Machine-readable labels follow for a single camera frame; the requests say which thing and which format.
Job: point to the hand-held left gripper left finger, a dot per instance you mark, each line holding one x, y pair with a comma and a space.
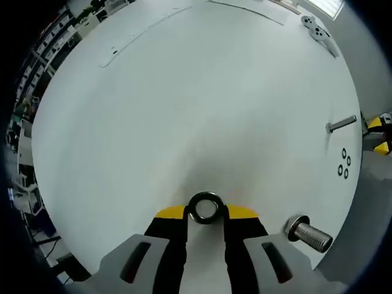
171, 232

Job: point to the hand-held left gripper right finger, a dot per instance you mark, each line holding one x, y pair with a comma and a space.
242, 232

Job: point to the small steel threaded stud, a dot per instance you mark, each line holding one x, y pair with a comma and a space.
343, 122

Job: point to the large black washer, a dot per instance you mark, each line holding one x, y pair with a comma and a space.
205, 195

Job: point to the large steel threaded stud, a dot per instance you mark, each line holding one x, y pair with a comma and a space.
309, 234

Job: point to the white game controller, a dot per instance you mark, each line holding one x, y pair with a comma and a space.
318, 32

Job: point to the window with white blinds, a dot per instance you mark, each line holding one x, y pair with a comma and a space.
327, 4

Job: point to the white paper mat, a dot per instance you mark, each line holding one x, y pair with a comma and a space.
260, 6

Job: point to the white storage shelf with bins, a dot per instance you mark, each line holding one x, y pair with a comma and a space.
58, 43

